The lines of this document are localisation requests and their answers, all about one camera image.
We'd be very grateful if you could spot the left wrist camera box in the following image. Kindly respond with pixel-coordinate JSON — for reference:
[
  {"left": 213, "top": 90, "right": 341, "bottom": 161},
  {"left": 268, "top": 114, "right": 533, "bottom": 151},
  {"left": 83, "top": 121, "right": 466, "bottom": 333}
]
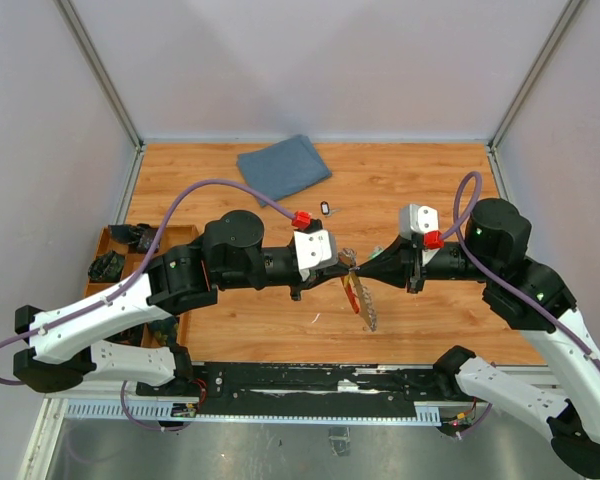
[{"left": 293, "top": 229, "right": 338, "bottom": 281}]

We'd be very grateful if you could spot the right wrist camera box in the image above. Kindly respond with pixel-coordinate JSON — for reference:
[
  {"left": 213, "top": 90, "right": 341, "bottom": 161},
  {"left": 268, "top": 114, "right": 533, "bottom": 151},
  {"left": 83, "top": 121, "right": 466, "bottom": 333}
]
[{"left": 398, "top": 204, "right": 444, "bottom": 250}]

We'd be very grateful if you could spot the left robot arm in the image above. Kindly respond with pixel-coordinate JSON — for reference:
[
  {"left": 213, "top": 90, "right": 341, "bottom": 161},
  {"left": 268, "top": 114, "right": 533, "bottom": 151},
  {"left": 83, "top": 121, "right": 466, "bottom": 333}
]
[{"left": 13, "top": 210, "right": 348, "bottom": 396}]

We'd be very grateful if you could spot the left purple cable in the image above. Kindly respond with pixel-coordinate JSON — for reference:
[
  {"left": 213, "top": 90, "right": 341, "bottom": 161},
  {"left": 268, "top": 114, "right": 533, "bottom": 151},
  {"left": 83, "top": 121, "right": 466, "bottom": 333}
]
[{"left": 0, "top": 178, "right": 314, "bottom": 387}]

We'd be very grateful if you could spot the dark patterned sock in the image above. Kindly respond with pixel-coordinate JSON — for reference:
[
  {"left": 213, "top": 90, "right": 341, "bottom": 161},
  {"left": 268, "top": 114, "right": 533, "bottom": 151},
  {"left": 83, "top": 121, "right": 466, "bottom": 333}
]
[{"left": 108, "top": 223, "right": 158, "bottom": 254}]

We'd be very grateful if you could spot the green patterned sock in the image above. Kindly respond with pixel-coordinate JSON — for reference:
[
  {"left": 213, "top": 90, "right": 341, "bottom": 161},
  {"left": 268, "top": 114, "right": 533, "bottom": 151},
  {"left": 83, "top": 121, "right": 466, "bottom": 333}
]
[{"left": 87, "top": 250, "right": 125, "bottom": 283}]

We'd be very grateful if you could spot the folded blue cloth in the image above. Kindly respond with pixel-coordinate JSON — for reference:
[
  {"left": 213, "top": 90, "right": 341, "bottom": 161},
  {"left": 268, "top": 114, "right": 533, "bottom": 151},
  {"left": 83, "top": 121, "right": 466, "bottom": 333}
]
[{"left": 236, "top": 135, "right": 332, "bottom": 201}]

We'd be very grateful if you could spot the red-handled metal key organizer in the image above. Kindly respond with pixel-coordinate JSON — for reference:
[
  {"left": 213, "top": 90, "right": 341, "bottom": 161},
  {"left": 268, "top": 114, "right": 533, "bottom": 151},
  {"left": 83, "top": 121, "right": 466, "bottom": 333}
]
[{"left": 338, "top": 248, "right": 377, "bottom": 332}]

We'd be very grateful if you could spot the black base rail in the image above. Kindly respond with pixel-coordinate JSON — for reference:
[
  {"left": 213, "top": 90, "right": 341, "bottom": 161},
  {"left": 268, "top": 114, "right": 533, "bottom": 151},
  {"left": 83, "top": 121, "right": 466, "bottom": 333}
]
[{"left": 132, "top": 362, "right": 477, "bottom": 419}]

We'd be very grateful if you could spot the dark floral sock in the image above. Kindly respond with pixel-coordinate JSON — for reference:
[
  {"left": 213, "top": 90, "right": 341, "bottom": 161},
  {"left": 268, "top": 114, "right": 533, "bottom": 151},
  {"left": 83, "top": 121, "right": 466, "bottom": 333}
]
[{"left": 147, "top": 316, "right": 179, "bottom": 347}]

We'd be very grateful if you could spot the black tagged key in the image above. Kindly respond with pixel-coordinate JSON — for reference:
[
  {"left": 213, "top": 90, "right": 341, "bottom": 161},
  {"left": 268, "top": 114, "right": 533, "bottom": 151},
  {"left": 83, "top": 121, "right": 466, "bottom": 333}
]
[{"left": 320, "top": 201, "right": 341, "bottom": 218}]

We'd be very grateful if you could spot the wooden compartment tray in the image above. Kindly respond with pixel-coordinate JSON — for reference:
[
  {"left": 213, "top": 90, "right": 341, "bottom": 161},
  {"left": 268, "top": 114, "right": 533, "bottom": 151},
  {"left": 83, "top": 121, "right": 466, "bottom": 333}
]
[{"left": 82, "top": 224, "right": 201, "bottom": 351}]

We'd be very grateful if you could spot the green tagged key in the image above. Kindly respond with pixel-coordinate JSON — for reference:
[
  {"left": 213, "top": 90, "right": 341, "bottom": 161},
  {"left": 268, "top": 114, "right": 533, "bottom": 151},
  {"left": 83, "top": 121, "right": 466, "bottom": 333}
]
[{"left": 369, "top": 246, "right": 384, "bottom": 259}]

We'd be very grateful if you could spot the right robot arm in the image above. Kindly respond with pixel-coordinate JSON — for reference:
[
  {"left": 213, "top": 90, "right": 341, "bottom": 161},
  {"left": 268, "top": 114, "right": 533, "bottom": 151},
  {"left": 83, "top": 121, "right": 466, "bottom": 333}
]
[{"left": 358, "top": 198, "right": 600, "bottom": 479}]

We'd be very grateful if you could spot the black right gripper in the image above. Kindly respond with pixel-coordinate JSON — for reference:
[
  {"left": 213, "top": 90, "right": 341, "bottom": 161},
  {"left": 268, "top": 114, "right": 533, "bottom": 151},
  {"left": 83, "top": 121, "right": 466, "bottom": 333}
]
[{"left": 355, "top": 232, "right": 498, "bottom": 293}]

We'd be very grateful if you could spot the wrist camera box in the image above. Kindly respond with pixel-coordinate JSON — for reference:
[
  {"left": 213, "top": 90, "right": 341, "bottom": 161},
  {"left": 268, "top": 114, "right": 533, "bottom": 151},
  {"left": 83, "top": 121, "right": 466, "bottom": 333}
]
[
  {"left": 293, "top": 229, "right": 338, "bottom": 281},
  {"left": 398, "top": 204, "right": 444, "bottom": 250}
]

